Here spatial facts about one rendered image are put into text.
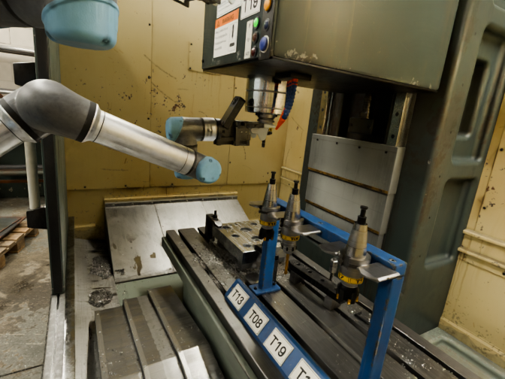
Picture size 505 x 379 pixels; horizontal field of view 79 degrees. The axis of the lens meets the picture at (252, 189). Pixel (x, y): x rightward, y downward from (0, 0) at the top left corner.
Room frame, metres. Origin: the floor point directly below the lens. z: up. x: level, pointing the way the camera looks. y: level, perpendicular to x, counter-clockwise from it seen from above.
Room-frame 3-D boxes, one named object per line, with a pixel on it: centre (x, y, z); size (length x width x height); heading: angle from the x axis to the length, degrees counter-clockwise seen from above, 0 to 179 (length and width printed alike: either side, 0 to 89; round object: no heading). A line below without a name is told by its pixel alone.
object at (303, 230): (0.73, -0.14, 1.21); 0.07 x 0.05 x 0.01; 121
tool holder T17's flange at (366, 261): (0.59, -0.22, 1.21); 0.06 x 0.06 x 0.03
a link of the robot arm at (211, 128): (1.01, 0.16, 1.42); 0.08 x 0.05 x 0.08; 27
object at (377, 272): (0.54, -0.25, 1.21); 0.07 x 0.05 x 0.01; 121
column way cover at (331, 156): (1.34, -0.41, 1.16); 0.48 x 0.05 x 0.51; 31
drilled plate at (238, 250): (1.21, -0.01, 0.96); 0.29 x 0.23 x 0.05; 31
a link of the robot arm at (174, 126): (0.98, 0.23, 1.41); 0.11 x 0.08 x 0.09; 117
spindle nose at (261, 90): (1.11, -0.02, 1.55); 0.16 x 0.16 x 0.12
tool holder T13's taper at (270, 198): (0.87, -0.06, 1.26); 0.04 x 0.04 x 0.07
